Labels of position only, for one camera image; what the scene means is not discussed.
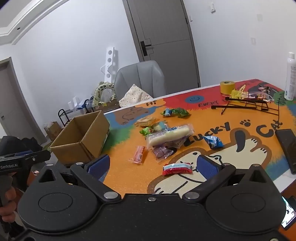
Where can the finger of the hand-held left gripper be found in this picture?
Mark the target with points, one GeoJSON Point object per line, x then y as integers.
{"type": "Point", "coordinates": [38, 155]}

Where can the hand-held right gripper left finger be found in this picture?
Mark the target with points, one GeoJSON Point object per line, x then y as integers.
{"type": "Point", "coordinates": [99, 166]}

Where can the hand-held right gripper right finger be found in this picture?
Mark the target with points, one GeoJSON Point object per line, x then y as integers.
{"type": "Point", "coordinates": [207, 168]}

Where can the red white snack packet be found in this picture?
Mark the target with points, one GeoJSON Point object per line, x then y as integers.
{"type": "Point", "coordinates": [177, 169]}

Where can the pink tube snack packet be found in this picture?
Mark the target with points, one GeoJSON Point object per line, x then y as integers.
{"type": "Point", "coordinates": [138, 154]}

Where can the purple snack packet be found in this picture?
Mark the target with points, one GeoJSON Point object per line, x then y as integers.
{"type": "Point", "coordinates": [163, 152]}

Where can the long white snack packet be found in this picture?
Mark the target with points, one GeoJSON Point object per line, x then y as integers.
{"type": "Point", "coordinates": [170, 135]}

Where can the bright green snack packet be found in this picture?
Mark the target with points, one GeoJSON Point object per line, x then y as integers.
{"type": "Point", "coordinates": [145, 131]}

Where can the dark green snack packet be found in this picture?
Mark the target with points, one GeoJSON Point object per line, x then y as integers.
{"type": "Point", "coordinates": [181, 112]}

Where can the round cracker packet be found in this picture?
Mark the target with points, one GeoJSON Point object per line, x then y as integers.
{"type": "Point", "coordinates": [144, 121]}

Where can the blue green snack packet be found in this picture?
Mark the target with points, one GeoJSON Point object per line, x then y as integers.
{"type": "Point", "coordinates": [166, 112]}

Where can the person's left hand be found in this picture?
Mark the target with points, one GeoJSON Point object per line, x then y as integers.
{"type": "Point", "coordinates": [7, 216]}

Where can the dark cloth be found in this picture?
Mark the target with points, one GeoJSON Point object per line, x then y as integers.
{"type": "Point", "coordinates": [16, 144]}

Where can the small brown carton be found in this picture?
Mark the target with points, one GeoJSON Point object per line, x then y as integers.
{"type": "Point", "coordinates": [54, 131]}

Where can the colourful cartoon printed mat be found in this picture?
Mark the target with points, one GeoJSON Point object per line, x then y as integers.
{"type": "Point", "coordinates": [231, 141]}

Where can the black shoe rack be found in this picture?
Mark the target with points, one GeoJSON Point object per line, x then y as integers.
{"type": "Point", "coordinates": [63, 117]}

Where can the grey door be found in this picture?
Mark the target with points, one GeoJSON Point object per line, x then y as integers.
{"type": "Point", "coordinates": [166, 27]}
{"type": "Point", "coordinates": [13, 104]}

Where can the printed brown cardboard box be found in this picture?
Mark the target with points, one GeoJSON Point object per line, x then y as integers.
{"type": "Point", "coordinates": [109, 106]}

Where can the blue plastic bag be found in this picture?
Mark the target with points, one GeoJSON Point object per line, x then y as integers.
{"type": "Point", "coordinates": [84, 104]}

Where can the white holder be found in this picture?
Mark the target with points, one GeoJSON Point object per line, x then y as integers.
{"type": "Point", "coordinates": [74, 102]}

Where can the dotted cream cushion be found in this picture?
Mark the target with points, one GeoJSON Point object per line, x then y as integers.
{"type": "Point", "coordinates": [135, 96]}

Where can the yellow plastic bag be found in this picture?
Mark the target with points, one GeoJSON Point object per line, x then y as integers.
{"type": "Point", "coordinates": [238, 93]}

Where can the yellow tape roll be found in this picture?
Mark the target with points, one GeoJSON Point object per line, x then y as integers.
{"type": "Point", "coordinates": [227, 89]}

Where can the black phone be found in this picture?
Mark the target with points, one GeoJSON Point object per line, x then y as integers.
{"type": "Point", "coordinates": [288, 150]}

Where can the clear candy packets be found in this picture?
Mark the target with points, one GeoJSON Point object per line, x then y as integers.
{"type": "Point", "coordinates": [262, 95]}

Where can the lit smartphone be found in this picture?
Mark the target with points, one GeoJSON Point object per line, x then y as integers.
{"type": "Point", "coordinates": [289, 212]}

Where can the grey chair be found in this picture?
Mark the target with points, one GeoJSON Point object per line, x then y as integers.
{"type": "Point", "coordinates": [138, 76]}

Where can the white perforated board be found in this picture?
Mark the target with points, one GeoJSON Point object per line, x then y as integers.
{"type": "Point", "coordinates": [110, 60]}

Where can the white spray bottle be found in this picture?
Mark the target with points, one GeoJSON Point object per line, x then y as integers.
{"type": "Point", "coordinates": [291, 76]}

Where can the white wall box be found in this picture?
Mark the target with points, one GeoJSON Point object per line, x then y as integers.
{"type": "Point", "coordinates": [212, 8]}

